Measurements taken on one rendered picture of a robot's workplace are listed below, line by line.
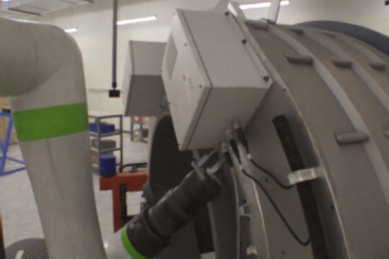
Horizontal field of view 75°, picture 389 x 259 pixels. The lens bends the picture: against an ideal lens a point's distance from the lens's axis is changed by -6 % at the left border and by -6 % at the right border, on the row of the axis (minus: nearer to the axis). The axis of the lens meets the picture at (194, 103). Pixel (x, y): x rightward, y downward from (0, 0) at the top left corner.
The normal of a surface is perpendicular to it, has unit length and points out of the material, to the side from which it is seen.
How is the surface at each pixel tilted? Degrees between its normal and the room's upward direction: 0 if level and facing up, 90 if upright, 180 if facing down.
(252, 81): 42
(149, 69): 55
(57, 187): 90
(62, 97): 85
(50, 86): 85
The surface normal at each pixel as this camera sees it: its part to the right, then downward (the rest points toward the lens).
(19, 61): 0.95, 0.20
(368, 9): -0.51, 0.06
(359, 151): 0.29, -0.52
